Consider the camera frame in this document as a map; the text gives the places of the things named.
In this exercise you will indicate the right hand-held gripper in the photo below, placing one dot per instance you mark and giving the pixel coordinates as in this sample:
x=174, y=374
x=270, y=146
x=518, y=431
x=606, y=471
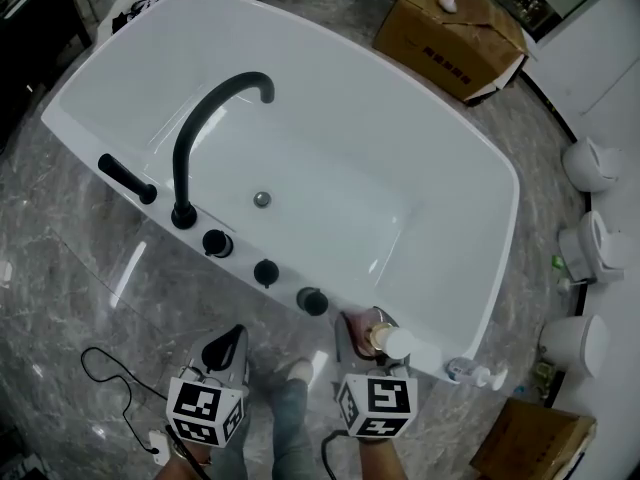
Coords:
x=385, y=398

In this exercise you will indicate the black curved faucet spout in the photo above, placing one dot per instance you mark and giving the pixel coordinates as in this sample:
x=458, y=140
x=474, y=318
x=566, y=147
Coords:
x=182, y=168

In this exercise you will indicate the white closed-lid toilet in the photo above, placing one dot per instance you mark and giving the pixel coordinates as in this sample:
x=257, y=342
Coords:
x=570, y=343

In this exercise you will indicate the white round toilet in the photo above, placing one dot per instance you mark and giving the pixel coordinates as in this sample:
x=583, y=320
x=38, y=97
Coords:
x=585, y=168

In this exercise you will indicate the person's right white shoe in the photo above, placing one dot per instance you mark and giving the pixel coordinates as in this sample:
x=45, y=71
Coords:
x=300, y=370

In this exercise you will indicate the black faucet knob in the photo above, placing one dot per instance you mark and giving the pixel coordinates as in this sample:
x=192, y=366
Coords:
x=216, y=243
x=312, y=302
x=266, y=273

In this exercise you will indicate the tall cardboard box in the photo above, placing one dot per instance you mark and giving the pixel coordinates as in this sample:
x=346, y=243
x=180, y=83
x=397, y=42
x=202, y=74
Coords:
x=530, y=443

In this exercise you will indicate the dark wooden vanity cabinet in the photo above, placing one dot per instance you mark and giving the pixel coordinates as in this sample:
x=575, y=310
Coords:
x=35, y=28

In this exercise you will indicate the dark window pane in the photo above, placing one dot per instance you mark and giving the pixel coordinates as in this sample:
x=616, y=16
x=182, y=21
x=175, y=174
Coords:
x=525, y=3

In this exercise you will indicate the small green packet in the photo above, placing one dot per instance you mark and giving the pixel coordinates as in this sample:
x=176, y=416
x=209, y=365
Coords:
x=556, y=261

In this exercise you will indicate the person's left forearm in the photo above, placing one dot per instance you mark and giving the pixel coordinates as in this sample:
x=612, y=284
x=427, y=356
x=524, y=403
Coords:
x=180, y=468

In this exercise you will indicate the large open cardboard box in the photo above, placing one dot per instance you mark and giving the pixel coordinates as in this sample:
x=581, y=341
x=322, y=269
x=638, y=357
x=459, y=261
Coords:
x=435, y=43

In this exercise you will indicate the small clear pump bottle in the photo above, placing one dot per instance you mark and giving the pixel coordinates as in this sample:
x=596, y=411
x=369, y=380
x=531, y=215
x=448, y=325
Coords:
x=465, y=370

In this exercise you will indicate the small white round tub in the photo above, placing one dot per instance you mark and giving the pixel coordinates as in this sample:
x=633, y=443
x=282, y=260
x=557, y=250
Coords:
x=115, y=18

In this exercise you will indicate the white rectangular bathtub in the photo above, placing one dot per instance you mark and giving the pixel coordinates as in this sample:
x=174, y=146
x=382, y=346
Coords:
x=325, y=143

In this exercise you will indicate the person's right forearm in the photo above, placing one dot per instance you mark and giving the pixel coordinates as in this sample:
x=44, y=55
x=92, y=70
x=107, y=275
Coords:
x=380, y=460

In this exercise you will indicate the person's right leg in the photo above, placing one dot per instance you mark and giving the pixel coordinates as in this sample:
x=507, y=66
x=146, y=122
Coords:
x=295, y=428

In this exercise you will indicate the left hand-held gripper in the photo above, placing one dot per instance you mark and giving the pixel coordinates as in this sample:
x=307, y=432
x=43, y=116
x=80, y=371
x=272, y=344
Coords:
x=200, y=403

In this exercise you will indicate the white bath ball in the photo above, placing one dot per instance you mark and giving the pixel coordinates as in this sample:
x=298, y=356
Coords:
x=446, y=4

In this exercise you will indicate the white toilet brush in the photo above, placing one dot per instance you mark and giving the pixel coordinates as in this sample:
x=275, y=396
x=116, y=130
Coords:
x=565, y=286

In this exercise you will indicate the green plastic wrapping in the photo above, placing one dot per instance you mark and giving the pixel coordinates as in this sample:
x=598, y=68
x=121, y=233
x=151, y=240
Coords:
x=544, y=375

